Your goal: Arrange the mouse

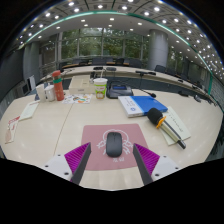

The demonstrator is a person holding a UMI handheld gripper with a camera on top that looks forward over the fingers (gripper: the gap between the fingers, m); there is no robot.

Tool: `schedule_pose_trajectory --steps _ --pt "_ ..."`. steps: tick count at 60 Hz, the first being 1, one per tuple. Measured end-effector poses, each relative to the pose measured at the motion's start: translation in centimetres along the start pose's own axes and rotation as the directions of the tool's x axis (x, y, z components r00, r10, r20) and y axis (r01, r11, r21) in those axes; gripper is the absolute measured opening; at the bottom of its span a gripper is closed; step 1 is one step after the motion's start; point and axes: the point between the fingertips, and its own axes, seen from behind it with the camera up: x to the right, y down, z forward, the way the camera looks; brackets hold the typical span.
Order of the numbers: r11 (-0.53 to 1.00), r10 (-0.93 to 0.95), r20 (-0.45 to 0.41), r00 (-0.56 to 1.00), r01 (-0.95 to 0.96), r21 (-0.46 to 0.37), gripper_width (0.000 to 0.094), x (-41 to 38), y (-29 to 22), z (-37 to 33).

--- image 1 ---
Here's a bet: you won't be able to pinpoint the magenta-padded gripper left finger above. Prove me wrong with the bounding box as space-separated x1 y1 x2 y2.
43 142 92 186

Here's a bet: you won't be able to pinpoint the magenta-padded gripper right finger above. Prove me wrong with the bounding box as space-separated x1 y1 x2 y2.
132 143 183 186

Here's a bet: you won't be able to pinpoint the black computer mouse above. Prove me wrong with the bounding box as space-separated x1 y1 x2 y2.
105 131 123 158

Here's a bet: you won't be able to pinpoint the pink printed mouse pad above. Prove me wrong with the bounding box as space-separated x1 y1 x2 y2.
81 123 151 172

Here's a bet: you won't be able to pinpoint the black handheld microphone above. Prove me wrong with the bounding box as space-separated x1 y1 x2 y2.
146 107 187 150

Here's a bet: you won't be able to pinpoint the pale paper sheet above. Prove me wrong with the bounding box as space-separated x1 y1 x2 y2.
159 105 192 147

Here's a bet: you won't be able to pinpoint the blue and white book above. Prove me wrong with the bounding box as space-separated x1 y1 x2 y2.
117 95 169 118

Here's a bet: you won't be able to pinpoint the colourful printed flyer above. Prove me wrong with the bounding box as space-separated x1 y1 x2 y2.
62 93 93 105

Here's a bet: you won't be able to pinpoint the white booklet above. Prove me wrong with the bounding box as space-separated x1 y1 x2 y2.
19 100 40 121

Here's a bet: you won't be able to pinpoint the white lidded mug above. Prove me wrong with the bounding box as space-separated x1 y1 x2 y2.
44 84 56 102

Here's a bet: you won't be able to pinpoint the white cardboard box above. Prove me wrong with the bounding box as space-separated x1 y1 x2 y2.
68 75 96 95

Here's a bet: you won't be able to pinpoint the green printed drink cup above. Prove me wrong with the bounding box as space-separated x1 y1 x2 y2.
93 77 109 100

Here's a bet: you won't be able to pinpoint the red thermos bottle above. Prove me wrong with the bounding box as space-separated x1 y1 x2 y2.
51 69 65 102

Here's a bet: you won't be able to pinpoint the red and white pamphlet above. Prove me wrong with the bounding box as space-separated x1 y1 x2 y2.
4 115 21 145

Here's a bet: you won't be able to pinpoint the dark conference microphone unit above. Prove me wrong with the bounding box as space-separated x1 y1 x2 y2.
106 82 157 100

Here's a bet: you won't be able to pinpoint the dark office chairs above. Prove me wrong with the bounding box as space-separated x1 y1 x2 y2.
59 57 205 82

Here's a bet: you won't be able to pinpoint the ceiling lights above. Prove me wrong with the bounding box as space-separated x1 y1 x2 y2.
13 0 223 72

